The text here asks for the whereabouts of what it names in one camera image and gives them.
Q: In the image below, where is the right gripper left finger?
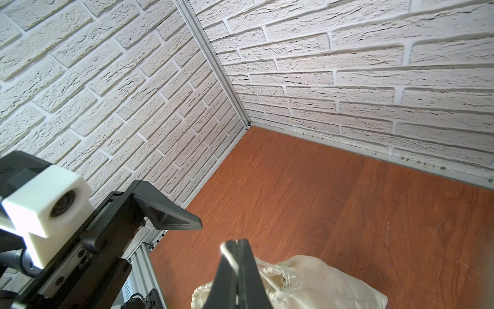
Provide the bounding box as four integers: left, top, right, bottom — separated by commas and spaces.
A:
203, 240, 237, 308

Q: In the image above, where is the aluminium front rail frame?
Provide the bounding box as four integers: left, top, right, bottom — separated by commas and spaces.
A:
111, 227, 167, 308

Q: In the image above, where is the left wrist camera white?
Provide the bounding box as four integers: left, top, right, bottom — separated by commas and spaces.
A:
1, 151, 94, 269

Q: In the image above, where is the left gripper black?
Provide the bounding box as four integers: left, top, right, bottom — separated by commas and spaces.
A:
1, 180, 203, 308

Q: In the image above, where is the beige cloth soil bag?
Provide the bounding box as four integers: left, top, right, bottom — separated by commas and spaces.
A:
191, 256, 388, 308

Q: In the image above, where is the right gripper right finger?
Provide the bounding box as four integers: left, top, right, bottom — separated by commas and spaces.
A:
237, 239, 272, 309

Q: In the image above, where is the left corner aluminium post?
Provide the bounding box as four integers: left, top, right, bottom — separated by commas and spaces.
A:
173, 0, 251, 129

